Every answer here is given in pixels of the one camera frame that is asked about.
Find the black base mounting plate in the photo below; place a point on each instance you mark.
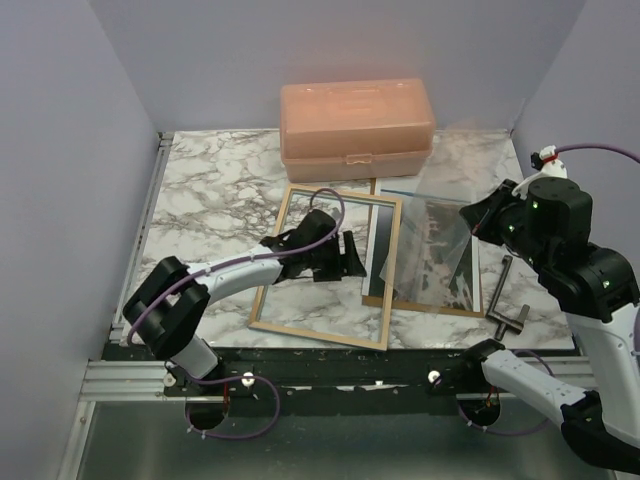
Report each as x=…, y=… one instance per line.
x=322, y=382

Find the aerial landscape photo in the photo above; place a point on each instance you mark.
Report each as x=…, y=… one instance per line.
x=425, y=260

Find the clear plastic sheet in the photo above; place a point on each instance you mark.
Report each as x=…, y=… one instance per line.
x=437, y=266

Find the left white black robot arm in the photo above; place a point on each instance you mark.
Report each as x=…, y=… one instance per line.
x=168, y=306

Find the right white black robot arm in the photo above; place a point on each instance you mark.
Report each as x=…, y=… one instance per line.
x=596, y=289

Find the brown frame backing board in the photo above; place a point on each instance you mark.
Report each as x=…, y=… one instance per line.
x=425, y=307

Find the orange translucent plastic box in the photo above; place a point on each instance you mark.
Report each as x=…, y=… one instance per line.
x=355, y=130

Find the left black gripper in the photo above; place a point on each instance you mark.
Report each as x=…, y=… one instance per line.
x=347, y=265

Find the light wooden picture frame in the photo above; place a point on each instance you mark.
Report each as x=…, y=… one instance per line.
x=353, y=311

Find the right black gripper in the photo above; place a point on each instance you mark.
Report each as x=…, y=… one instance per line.
x=480, y=215

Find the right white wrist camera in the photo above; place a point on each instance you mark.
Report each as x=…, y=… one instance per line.
x=546, y=164

